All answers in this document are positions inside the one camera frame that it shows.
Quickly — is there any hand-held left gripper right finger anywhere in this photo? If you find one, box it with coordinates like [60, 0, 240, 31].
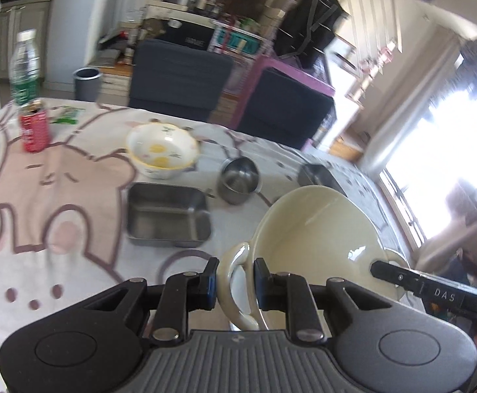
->
[253, 257, 390, 342]

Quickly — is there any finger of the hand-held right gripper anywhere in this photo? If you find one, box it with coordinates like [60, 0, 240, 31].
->
[370, 260, 425, 297]

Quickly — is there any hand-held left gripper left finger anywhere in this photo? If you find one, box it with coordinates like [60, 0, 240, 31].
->
[83, 257, 219, 345]

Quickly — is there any cream bowl with handles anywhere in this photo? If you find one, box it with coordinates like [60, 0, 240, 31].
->
[218, 185, 411, 331]

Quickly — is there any rectangular steel tray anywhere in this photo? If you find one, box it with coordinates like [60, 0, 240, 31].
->
[126, 182, 212, 248]
[298, 164, 347, 197]

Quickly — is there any white floral bowl yellow rim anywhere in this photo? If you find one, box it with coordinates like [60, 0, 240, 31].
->
[126, 123, 201, 180]

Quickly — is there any small steel cup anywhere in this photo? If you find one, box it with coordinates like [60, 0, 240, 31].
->
[218, 158, 262, 205]

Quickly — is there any bear printed tablecloth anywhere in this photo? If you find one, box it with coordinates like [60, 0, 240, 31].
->
[0, 98, 427, 393]

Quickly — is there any beige curtain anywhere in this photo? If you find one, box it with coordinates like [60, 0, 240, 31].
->
[361, 33, 468, 173]

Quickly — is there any dark blue chair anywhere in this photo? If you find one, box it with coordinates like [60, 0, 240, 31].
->
[129, 39, 235, 121]
[238, 67, 336, 150]

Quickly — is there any green packet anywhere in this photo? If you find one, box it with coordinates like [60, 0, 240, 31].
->
[50, 106, 85, 125]

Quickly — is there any pink cabinet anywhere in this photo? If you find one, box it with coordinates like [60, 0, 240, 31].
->
[228, 55, 337, 132]

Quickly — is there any red soda can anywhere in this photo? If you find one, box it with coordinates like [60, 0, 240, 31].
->
[19, 99, 51, 154]

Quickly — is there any grey trash bin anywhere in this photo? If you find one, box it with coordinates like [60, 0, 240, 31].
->
[73, 67, 102, 101]

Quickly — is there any teal storage basket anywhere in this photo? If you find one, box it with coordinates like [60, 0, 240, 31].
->
[214, 25, 264, 54]

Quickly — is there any black garment bag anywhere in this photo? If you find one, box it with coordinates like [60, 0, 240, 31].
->
[277, 0, 351, 70]

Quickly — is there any clear plastic water bottle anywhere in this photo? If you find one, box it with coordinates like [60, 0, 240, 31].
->
[9, 28, 43, 107]

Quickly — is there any cream kitchen cabinet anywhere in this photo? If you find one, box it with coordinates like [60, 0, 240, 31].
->
[0, 0, 55, 91]

